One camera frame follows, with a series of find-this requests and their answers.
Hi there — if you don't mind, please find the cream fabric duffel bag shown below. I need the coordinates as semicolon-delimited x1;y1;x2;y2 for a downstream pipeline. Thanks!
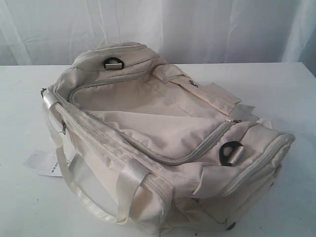
41;42;295;236

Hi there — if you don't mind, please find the white paper hang tag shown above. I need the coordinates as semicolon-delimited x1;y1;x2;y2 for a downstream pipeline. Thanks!
24;150;62;177

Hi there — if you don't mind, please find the white backdrop curtain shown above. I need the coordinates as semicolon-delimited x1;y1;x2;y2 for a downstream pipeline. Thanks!
0;0;316;71

